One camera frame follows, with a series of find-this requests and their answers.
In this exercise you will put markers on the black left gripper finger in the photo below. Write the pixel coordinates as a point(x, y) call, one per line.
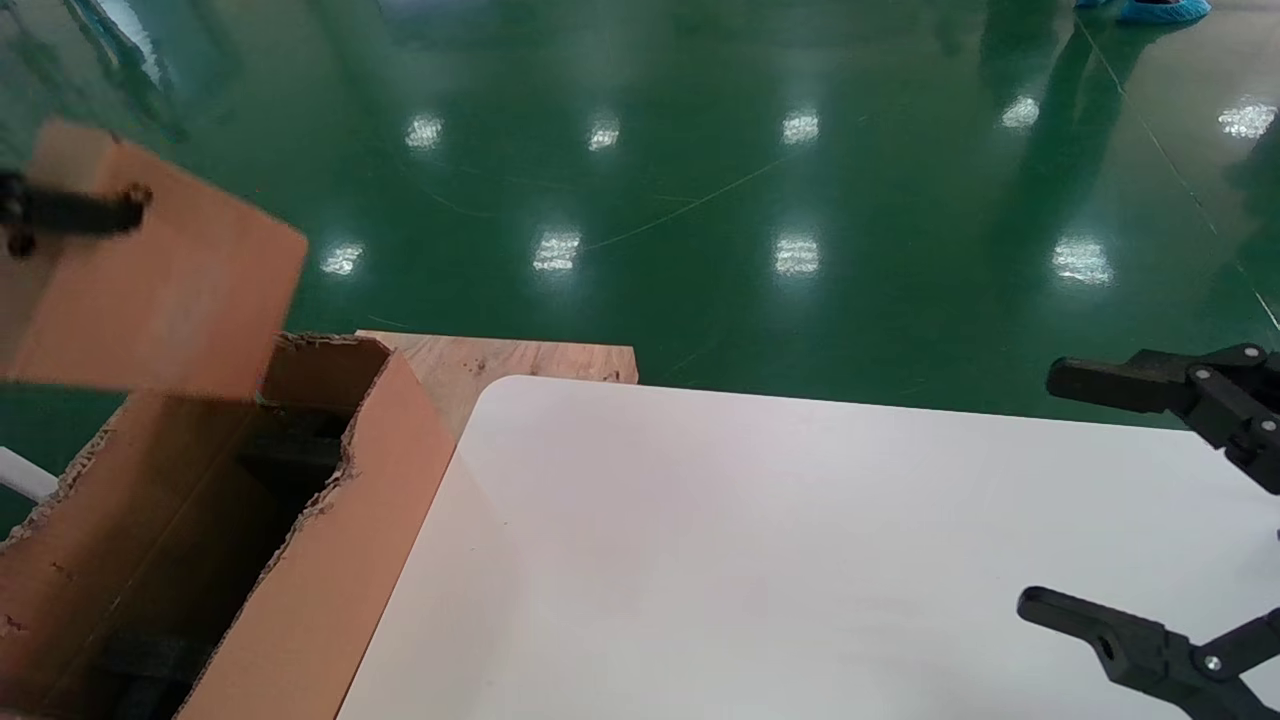
point(80, 210)

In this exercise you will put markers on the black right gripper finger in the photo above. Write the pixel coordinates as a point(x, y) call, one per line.
point(1150, 650)
point(1220, 400)

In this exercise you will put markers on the small brown cardboard box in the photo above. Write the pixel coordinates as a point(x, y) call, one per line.
point(180, 300)

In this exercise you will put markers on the large brown cardboard box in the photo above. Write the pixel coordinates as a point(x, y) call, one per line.
point(330, 600)

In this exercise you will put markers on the white tube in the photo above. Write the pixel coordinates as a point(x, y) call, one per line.
point(20, 478)

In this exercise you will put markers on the black foam block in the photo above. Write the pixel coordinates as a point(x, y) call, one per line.
point(290, 460)
point(140, 670)

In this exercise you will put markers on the blue shoe cover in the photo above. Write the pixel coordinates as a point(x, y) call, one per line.
point(1160, 10)

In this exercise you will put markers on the wooden board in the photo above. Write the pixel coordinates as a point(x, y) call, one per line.
point(520, 362)

